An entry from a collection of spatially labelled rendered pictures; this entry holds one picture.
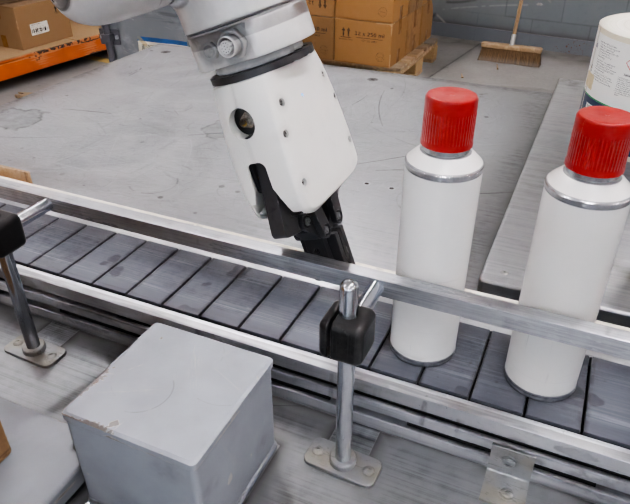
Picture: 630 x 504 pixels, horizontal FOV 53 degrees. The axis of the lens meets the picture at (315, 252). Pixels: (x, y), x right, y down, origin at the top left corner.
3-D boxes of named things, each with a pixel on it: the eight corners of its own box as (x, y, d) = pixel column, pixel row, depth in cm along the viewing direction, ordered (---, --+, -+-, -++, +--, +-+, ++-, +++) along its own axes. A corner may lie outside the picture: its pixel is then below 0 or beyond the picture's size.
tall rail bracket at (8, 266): (92, 319, 61) (54, 162, 52) (35, 366, 55) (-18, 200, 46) (66, 310, 62) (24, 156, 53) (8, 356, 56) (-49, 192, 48)
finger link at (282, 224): (262, 227, 41) (307, 245, 46) (268, 117, 43) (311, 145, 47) (248, 228, 42) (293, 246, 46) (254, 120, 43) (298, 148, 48)
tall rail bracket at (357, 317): (387, 415, 51) (402, 240, 42) (354, 485, 45) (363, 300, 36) (349, 403, 52) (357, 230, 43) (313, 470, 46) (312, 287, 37)
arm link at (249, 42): (263, 13, 37) (280, 63, 38) (323, -13, 44) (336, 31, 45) (158, 48, 41) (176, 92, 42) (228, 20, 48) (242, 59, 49)
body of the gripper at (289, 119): (265, 52, 37) (323, 219, 42) (332, 17, 45) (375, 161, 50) (172, 80, 41) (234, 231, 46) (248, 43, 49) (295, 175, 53)
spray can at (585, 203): (578, 365, 48) (657, 106, 37) (572, 411, 44) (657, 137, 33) (509, 346, 50) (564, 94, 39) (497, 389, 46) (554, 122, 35)
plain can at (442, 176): (462, 334, 51) (502, 87, 40) (446, 375, 47) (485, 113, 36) (400, 318, 53) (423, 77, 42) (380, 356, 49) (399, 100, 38)
